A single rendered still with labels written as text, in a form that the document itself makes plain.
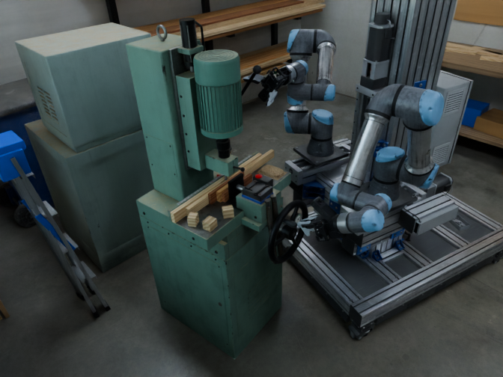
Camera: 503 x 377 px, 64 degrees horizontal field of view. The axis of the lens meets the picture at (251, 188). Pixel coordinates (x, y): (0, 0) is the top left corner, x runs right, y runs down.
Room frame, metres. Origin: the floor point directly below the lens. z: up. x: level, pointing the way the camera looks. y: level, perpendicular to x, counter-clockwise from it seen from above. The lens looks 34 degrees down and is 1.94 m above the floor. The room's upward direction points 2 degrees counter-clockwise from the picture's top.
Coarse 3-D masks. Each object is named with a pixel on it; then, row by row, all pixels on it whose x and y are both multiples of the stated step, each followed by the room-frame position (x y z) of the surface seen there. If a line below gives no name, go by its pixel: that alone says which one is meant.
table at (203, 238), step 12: (252, 180) 1.60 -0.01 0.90; (276, 180) 1.59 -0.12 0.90; (288, 180) 1.64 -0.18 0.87; (216, 204) 1.42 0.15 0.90; (228, 204) 1.42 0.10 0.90; (204, 216) 1.34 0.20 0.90; (216, 216) 1.34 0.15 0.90; (240, 216) 1.36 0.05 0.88; (180, 228) 1.28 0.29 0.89; (192, 228) 1.27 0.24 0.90; (216, 228) 1.26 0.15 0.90; (228, 228) 1.29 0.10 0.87; (252, 228) 1.32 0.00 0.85; (192, 240) 1.24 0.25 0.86; (204, 240) 1.20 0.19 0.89; (216, 240) 1.23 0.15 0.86
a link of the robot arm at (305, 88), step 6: (288, 84) 1.80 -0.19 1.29; (294, 84) 1.78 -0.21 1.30; (300, 84) 1.78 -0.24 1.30; (306, 84) 1.80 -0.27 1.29; (288, 90) 1.79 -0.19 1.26; (294, 90) 1.78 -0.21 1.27; (300, 90) 1.78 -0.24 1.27; (306, 90) 1.77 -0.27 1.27; (288, 96) 1.79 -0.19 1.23; (294, 96) 1.77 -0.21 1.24; (300, 96) 1.77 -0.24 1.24; (306, 96) 1.76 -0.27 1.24; (288, 102) 1.80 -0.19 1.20; (294, 102) 1.78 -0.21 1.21; (300, 102) 1.78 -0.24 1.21
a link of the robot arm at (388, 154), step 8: (384, 152) 1.57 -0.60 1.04; (392, 152) 1.56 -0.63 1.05; (400, 152) 1.55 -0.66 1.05; (376, 160) 1.58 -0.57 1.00; (384, 160) 1.53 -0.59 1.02; (392, 160) 1.52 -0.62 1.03; (400, 160) 1.52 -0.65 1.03; (376, 168) 1.57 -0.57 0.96; (384, 168) 1.53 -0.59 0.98; (392, 168) 1.51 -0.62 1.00; (400, 168) 1.49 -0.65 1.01; (376, 176) 1.56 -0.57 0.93; (384, 176) 1.53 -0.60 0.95; (392, 176) 1.51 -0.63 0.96
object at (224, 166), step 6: (216, 150) 1.60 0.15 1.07; (210, 156) 1.55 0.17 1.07; (216, 156) 1.54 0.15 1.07; (234, 156) 1.54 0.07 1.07; (210, 162) 1.55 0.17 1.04; (216, 162) 1.52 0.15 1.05; (222, 162) 1.50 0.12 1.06; (228, 162) 1.49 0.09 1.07; (234, 162) 1.52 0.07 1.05; (210, 168) 1.55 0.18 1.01; (216, 168) 1.53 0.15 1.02; (222, 168) 1.50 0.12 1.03; (228, 168) 1.49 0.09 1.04; (234, 168) 1.51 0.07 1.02; (228, 174) 1.48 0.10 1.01
